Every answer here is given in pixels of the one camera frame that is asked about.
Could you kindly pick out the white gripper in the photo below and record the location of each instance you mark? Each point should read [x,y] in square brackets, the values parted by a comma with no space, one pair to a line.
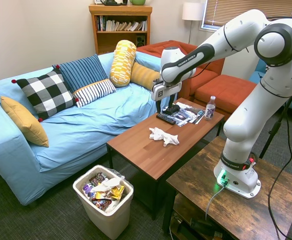
[166,90]

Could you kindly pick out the white tissue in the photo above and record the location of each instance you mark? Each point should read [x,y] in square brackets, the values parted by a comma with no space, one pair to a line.
[164,137]

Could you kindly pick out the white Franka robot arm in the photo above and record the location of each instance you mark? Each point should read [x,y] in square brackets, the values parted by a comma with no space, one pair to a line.
[236,37]

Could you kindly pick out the crumpled white paper trash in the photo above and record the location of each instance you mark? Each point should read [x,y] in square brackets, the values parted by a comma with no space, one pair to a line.
[108,184]

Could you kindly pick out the beige plastic trash bin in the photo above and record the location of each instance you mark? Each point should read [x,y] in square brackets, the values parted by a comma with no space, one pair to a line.
[105,222]

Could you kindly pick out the black game controller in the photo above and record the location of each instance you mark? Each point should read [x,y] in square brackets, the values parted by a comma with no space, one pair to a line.
[172,109]

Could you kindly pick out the black remote control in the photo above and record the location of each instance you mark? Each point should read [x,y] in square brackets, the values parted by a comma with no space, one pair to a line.
[165,119]

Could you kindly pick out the stack of magazines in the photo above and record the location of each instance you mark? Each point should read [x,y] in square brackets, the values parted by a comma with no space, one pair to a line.
[189,113]

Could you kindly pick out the mustard striped pillow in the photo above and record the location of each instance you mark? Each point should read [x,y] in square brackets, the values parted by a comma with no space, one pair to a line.
[143,75]

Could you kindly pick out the clear bottle purple label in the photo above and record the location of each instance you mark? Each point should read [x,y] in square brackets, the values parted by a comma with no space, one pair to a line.
[210,111]

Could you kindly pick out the brown wooden coffee table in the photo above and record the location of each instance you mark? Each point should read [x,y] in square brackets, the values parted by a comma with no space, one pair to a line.
[145,152]

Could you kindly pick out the orange armchair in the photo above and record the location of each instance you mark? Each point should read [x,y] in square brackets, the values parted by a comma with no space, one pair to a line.
[211,68]

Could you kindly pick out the yellow white patterned bolster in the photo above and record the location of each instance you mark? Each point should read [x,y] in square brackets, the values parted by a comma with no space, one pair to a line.
[122,62]

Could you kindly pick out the small black speaker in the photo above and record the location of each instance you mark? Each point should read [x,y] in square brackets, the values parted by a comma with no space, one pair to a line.
[140,40]

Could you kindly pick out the white navy striped pillow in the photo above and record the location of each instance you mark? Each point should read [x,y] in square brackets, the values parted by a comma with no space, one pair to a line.
[95,91]

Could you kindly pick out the wooden bookshelf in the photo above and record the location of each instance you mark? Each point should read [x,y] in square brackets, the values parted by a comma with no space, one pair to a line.
[120,40]

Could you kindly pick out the rustic dark wood side table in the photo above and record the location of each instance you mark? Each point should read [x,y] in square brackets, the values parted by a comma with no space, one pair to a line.
[198,180]

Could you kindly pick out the row of books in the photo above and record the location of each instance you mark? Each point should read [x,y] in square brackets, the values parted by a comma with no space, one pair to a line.
[125,25]

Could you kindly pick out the blue striped pillow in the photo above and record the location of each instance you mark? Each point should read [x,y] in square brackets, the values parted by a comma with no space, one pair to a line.
[83,70]

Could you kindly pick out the light blue sofa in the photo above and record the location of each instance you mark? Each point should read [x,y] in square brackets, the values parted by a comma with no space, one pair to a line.
[80,130]

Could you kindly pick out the white shade floor lamp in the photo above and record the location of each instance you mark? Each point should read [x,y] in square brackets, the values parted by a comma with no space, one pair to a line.
[192,11]

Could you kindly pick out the brown candy wrapper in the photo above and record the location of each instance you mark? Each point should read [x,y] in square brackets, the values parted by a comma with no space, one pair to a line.
[98,177]

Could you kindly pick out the yellow snack wrapper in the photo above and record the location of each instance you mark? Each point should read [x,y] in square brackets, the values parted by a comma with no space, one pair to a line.
[117,193]

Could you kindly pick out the brown window blind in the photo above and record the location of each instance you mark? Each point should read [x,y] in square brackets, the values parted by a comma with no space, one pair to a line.
[216,12]

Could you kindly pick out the green pot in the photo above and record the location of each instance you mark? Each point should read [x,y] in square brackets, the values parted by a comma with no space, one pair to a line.
[137,2]

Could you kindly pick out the black tripod stand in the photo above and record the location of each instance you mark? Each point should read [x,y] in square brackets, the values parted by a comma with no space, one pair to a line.
[273,130]

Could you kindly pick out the purple snack wrapper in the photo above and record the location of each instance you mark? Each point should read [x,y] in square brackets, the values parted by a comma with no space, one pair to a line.
[87,190]

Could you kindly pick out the black white checkered pillow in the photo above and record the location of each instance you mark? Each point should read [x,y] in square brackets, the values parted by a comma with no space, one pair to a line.
[45,92]

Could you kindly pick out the black power adapter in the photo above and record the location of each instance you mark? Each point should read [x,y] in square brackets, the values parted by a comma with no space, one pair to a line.
[200,225]

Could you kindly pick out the plain mustard yellow pillow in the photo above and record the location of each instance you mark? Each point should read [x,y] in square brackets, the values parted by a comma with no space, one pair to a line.
[23,120]

